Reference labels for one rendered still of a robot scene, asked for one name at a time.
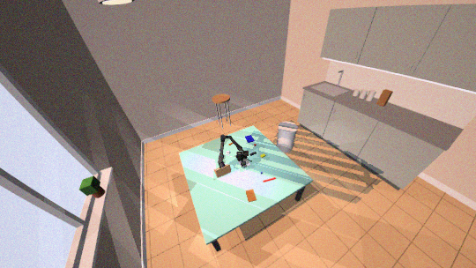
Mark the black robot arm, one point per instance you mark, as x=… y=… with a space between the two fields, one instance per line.
x=221 y=163

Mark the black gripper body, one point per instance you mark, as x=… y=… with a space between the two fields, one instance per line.
x=241 y=159

